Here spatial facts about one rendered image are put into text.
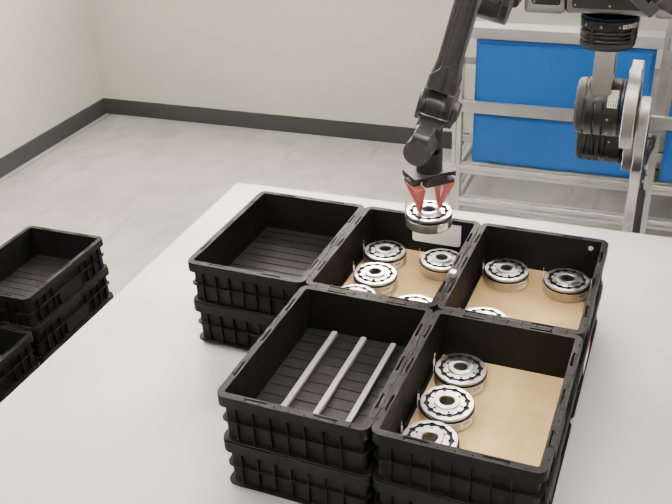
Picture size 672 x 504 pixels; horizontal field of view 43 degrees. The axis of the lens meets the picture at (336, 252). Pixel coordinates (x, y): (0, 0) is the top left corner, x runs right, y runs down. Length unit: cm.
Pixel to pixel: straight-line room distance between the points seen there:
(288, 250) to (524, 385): 76
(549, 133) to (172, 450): 247
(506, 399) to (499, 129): 228
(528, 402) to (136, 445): 80
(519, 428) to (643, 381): 46
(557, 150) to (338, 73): 159
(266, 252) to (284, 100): 300
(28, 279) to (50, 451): 115
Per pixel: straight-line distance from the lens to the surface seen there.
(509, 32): 371
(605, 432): 188
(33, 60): 527
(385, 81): 488
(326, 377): 177
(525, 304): 200
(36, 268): 303
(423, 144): 175
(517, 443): 163
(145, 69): 555
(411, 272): 210
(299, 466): 161
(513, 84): 378
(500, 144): 388
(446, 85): 177
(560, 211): 397
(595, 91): 223
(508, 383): 176
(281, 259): 218
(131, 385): 204
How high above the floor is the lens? 192
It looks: 30 degrees down
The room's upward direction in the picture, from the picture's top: 3 degrees counter-clockwise
